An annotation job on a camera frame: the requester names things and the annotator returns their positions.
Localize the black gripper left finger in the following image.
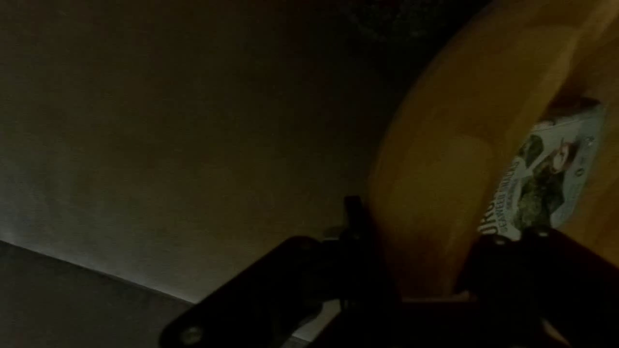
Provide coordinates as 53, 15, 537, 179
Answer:
342, 194, 400, 303

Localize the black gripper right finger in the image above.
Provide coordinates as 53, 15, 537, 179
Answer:
460, 227, 581, 310

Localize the wooden bowl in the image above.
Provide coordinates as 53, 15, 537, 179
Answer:
367, 0, 619, 297

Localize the grey tufted sofa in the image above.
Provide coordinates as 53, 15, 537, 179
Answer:
0, 0, 489, 348

